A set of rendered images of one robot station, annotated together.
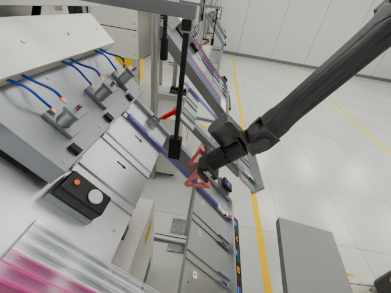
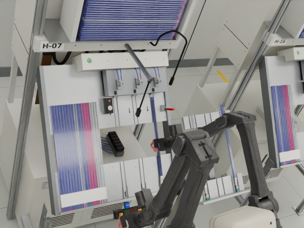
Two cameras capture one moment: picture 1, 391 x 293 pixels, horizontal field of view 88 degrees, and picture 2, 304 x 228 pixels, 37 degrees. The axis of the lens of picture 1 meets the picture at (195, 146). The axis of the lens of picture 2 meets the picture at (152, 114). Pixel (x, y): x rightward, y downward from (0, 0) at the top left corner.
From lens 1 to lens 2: 1.95 m
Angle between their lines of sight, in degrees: 39
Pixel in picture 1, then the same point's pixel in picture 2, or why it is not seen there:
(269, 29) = not seen: outside the picture
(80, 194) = (107, 104)
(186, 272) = (115, 164)
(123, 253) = (110, 160)
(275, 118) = not seen: hidden behind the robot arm
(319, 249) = not seen: outside the picture
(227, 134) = (172, 130)
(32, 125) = (111, 81)
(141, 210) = (136, 156)
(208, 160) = (164, 140)
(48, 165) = (107, 92)
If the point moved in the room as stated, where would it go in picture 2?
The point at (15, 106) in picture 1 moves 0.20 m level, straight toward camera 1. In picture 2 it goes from (112, 75) to (99, 96)
